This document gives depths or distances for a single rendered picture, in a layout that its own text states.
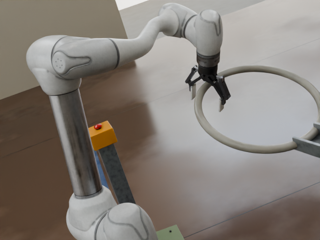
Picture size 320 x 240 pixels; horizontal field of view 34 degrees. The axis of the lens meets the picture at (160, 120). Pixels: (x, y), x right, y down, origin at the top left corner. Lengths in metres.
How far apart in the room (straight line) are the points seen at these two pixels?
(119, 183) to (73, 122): 0.98
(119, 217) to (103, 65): 0.49
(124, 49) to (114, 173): 1.11
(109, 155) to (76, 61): 1.12
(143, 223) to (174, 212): 2.00
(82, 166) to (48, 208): 2.59
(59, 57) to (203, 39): 0.60
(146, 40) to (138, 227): 0.60
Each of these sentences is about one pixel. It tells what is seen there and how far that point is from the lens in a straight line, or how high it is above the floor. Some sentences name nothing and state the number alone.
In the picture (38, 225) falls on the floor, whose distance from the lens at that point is 4.18.
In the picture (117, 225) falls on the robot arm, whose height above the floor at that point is 1.13.
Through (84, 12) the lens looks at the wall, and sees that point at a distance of 7.42.
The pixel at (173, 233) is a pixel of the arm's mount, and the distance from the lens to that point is 2.01.
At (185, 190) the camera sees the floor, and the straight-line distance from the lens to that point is 3.88.
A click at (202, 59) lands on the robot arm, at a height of 1.42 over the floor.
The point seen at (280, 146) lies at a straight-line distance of 1.83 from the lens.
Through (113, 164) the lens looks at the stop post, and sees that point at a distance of 2.58.
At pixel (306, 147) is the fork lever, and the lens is 1.83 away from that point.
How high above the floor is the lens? 2.04
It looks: 24 degrees down
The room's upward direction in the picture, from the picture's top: 18 degrees counter-clockwise
